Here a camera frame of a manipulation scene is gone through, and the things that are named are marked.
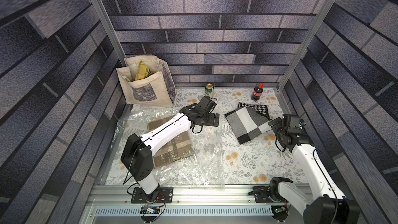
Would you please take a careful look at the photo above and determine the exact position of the brown plaid scarf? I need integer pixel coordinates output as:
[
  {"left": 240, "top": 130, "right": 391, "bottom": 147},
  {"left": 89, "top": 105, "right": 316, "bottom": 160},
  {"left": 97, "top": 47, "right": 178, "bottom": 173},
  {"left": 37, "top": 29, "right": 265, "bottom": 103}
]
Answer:
[{"left": 143, "top": 114, "right": 194, "bottom": 168}]

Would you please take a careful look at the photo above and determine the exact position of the left circuit board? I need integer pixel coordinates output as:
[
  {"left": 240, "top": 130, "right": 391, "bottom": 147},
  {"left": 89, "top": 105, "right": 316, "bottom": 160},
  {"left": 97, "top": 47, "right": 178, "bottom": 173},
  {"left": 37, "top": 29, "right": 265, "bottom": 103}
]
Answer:
[{"left": 140, "top": 205, "right": 161, "bottom": 215}]

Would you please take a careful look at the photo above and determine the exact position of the yellow snack packet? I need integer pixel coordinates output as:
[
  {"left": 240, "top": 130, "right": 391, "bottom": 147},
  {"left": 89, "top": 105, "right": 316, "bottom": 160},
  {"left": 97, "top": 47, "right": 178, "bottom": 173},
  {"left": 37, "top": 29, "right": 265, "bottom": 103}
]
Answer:
[{"left": 135, "top": 61, "right": 154, "bottom": 80}]

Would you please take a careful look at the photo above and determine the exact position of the green beverage can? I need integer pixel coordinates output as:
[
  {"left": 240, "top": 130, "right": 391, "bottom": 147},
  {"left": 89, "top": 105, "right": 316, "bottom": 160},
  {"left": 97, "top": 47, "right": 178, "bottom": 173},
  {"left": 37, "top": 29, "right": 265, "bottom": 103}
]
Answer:
[{"left": 205, "top": 84, "right": 214, "bottom": 98}]

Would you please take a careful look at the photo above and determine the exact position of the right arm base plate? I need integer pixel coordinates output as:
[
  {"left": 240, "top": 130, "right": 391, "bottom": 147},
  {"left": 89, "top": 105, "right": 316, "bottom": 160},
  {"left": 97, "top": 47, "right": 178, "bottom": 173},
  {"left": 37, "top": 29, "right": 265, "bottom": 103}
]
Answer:
[{"left": 248, "top": 186, "right": 286, "bottom": 203}]

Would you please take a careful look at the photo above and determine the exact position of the right circuit board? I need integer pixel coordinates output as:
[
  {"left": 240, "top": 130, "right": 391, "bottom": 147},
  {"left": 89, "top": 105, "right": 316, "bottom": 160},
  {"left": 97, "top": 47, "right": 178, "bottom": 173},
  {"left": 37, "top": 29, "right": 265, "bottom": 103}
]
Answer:
[{"left": 271, "top": 205, "right": 288, "bottom": 223}]

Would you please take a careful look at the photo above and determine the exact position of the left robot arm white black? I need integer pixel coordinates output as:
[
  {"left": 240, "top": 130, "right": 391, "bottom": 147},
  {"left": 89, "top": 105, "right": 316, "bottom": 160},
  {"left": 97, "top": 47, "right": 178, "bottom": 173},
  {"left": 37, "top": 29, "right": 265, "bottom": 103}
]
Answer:
[{"left": 121, "top": 96, "right": 220, "bottom": 196}]

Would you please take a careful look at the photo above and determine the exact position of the black white houndstooth scarf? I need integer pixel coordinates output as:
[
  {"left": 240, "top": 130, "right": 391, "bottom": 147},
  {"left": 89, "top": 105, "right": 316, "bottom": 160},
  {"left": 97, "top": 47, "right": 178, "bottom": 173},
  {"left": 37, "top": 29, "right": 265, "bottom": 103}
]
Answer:
[{"left": 238, "top": 102, "right": 271, "bottom": 120}]

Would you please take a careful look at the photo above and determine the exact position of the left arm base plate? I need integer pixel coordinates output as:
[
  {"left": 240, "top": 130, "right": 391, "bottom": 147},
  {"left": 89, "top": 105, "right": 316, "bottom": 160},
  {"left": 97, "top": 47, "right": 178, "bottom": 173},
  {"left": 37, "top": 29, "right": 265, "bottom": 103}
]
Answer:
[{"left": 131, "top": 187, "right": 174, "bottom": 204}]

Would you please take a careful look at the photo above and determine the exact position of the aluminium front rail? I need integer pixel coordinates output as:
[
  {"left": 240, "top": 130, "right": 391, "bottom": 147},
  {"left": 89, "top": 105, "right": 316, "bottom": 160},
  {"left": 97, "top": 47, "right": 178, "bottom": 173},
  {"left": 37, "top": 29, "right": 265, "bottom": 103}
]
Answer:
[{"left": 88, "top": 184, "right": 341, "bottom": 206}]

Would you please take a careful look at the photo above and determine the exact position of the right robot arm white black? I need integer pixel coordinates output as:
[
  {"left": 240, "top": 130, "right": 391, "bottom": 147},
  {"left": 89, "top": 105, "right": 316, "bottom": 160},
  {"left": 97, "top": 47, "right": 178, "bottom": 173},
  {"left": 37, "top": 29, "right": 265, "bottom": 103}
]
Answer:
[{"left": 267, "top": 114, "right": 360, "bottom": 224}]

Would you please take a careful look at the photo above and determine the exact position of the grey white scarf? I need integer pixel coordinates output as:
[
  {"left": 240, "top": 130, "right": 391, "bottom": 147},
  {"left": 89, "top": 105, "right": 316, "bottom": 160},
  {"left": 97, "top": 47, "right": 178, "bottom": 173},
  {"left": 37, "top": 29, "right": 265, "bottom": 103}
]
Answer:
[{"left": 224, "top": 106, "right": 272, "bottom": 145}]

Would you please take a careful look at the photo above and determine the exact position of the cream canvas tote bag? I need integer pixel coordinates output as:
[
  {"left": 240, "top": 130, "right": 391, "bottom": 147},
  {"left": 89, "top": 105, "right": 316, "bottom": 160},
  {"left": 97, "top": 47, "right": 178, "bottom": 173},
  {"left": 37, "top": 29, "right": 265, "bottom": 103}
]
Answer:
[{"left": 116, "top": 55, "right": 176, "bottom": 108}]

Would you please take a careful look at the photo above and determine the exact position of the cola bottle red cap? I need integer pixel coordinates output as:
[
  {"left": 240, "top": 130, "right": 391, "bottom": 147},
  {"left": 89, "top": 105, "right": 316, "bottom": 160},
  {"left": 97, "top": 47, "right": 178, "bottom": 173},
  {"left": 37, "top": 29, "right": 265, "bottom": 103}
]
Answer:
[{"left": 251, "top": 83, "right": 263, "bottom": 102}]

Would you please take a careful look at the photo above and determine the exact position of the circuit board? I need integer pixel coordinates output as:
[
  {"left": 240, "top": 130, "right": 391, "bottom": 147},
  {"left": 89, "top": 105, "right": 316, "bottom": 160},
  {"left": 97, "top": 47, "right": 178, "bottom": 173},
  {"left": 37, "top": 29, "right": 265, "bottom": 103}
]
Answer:
[
  {"left": 271, "top": 205, "right": 288, "bottom": 223},
  {"left": 140, "top": 205, "right": 161, "bottom": 215}
]

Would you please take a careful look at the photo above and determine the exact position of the clear plastic vacuum bag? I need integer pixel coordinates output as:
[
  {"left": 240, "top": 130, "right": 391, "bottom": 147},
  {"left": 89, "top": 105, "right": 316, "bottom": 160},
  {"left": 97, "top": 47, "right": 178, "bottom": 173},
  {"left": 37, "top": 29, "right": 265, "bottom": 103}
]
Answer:
[{"left": 99, "top": 107, "right": 225, "bottom": 188}]

